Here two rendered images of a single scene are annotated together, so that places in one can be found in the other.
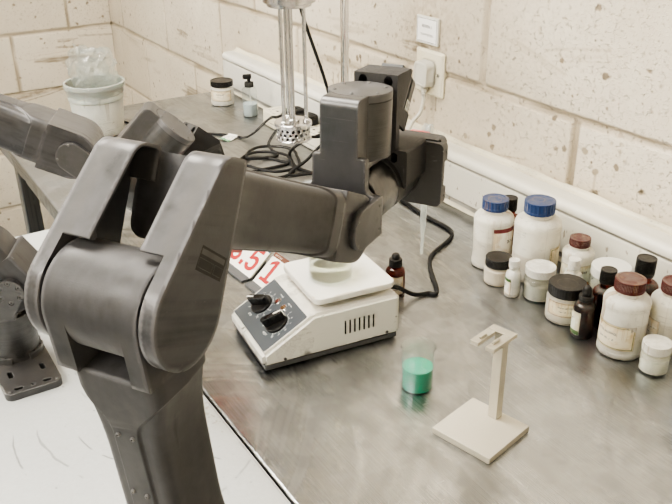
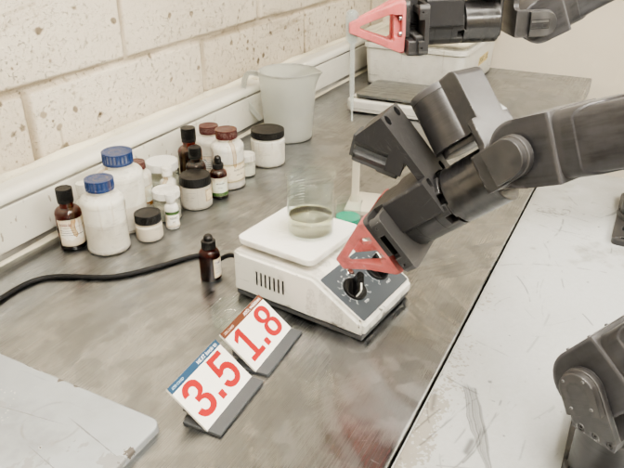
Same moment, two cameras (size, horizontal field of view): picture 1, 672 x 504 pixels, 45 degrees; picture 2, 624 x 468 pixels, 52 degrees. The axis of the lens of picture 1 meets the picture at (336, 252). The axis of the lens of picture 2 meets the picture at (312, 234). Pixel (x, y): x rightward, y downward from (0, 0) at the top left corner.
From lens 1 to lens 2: 1.52 m
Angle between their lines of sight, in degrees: 102
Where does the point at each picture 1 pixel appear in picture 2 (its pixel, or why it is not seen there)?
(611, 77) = (44, 29)
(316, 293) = (348, 227)
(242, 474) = (514, 263)
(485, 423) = (366, 201)
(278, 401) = (433, 277)
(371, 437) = not seen: hidden behind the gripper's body
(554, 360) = (264, 199)
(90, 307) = not seen: outside the picture
